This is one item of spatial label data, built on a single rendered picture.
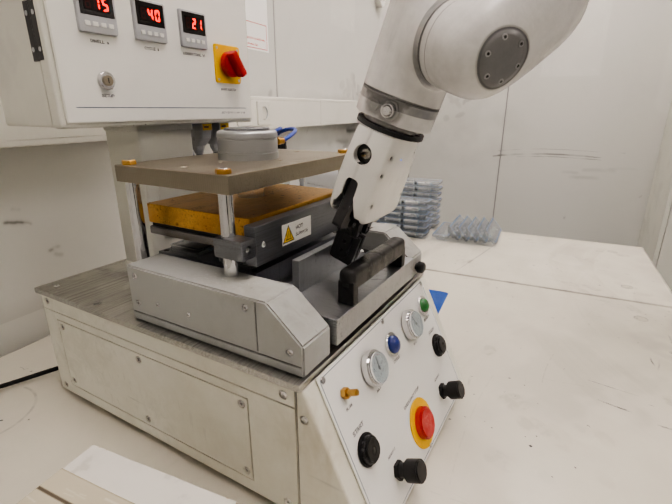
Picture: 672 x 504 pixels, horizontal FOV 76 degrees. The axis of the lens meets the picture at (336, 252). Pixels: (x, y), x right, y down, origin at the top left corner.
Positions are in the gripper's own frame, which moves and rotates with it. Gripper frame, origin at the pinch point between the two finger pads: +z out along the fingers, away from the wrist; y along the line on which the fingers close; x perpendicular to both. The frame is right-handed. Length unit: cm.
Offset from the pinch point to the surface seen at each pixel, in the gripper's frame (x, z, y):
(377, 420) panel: -13.8, 12.8, -8.4
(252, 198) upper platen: 14.5, 0.2, -1.3
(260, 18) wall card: 81, -16, 72
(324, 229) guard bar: 4.8, 0.9, 2.4
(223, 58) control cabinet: 33.1, -12.9, 8.9
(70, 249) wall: 57, 33, 0
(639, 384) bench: -44, 12, 31
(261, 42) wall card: 79, -10, 72
